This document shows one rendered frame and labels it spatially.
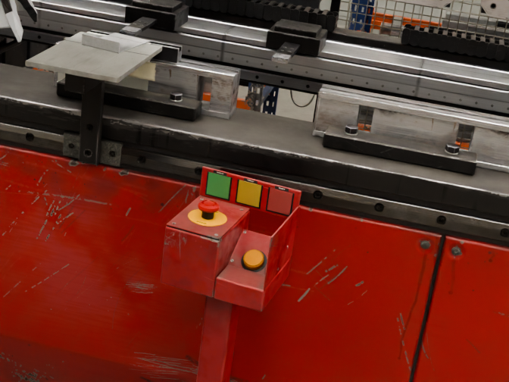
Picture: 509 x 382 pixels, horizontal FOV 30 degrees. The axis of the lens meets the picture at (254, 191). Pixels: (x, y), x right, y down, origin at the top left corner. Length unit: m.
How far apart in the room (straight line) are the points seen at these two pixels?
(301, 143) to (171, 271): 0.38
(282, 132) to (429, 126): 0.29
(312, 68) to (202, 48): 0.26
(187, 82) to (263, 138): 0.21
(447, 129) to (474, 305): 0.35
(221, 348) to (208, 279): 0.18
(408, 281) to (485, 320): 0.17
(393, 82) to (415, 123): 0.27
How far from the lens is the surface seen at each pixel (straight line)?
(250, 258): 1.74
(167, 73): 1.98
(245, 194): 1.79
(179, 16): 2.20
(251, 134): 1.90
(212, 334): 1.82
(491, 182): 1.87
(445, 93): 2.17
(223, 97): 1.96
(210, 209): 1.71
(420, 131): 1.92
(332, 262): 1.91
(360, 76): 2.17
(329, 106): 1.92
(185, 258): 1.71
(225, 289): 1.70
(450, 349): 1.98
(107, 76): 1.75
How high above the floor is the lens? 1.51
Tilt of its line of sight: 23 degrees down
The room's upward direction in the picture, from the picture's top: 8 degrees clockwise
